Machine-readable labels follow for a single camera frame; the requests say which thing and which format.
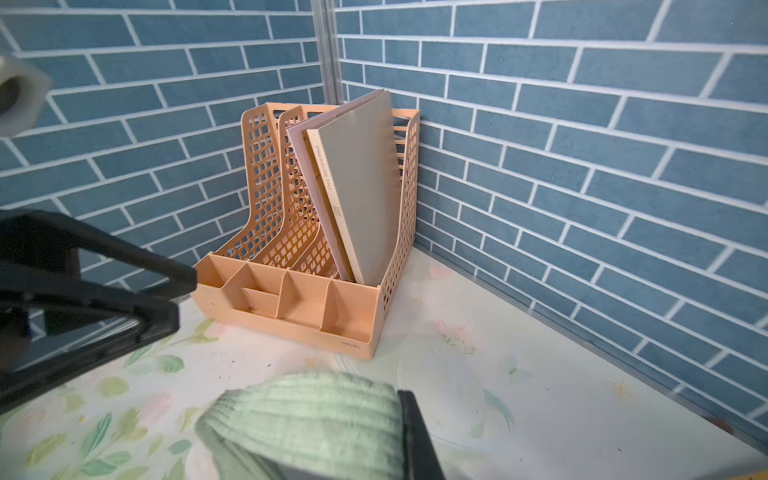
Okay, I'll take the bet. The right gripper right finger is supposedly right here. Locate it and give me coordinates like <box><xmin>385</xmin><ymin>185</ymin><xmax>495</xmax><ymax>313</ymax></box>
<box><xmin>398</xmin><ymin>390</ymin><xmax>445</xmax><ymax>480</ymax></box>

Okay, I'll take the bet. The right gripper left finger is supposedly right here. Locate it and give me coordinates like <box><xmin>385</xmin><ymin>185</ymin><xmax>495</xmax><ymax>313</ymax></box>
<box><xmin>1</xmin><ymin>209</ymin><xmax>198</xmax><ymax>412</ymax></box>

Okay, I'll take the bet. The green corduroy shoulder bag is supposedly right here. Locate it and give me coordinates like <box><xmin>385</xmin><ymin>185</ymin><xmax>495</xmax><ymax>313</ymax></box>
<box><xmin>195</xmin><ymin>371</ymin><xmax>405</xmax><ymax>479</ymax></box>

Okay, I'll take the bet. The floral table mat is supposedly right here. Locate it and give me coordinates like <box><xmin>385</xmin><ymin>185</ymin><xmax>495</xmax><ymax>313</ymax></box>
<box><xmin>1</xmin><ymin>251</ymin><xmax>767</xmax><ymax>479</ymax></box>

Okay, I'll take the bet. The peach plastic file organizer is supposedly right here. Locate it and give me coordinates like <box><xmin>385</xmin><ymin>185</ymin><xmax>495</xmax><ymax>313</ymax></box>
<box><xmin>191</xmin><ymin>103</ymin><xmax>420</xmax><ymax>359</ymax></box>

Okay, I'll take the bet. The pink file folder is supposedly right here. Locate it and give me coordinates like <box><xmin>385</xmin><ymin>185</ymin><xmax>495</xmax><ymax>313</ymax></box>
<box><xmin>287</xmin><ymin>90</ymin><xmax>382</xmax><ymax>282</ymax></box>

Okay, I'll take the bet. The beige file folder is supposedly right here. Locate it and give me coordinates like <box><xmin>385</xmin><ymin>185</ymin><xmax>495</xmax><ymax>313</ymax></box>
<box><xmin>306</xmin><ymin>89</ymin><xmax>401</xmax><ymax>286</ymax></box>

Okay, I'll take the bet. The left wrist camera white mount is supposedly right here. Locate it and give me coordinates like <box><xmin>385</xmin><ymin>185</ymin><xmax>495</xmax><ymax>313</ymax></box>
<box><xmin>0</xmin><ymin>54</ymin><xmax>53</xmax><ymax>138</ymax></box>

